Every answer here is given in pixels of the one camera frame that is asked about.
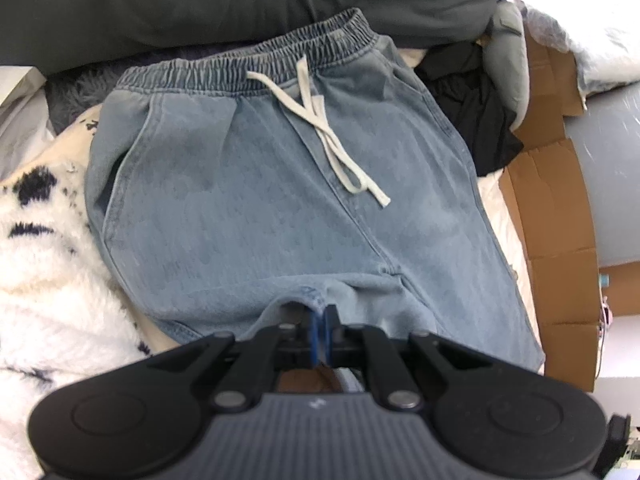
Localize white sheet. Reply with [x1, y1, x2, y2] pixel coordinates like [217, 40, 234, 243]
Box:
[0, 65, 58, 178]

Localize black garment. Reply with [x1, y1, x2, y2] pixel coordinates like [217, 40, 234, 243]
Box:
[415, 40, 526, 178]

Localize white fluffy blanket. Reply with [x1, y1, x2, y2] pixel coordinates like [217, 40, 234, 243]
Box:
[0, 165, 156, 480]

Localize grey neck pillow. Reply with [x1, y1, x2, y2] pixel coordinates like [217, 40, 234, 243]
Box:
[480, 0, 531, 133]

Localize cream printed bedsheet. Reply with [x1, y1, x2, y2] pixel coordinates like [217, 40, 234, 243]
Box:
[0, 102, 548, 381]

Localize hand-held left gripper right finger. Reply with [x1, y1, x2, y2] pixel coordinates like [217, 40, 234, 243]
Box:
[324, 305, 493, 413]

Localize plastic wrapped white bedding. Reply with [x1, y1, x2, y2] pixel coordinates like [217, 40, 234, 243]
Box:
[520, 0, 640, 96]

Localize light blue jeans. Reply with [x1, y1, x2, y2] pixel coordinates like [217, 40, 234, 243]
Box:
[82, 7, 546, 396]

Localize brown cardboard sheet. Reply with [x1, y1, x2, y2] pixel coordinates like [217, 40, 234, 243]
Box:
[497, 25, 640, 393]

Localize grey plastic-wrapped roll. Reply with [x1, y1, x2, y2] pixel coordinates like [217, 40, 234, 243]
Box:
[562, 82, 640, 268]

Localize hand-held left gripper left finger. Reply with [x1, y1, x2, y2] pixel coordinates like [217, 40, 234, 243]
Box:
[150, 307, 322, 413]

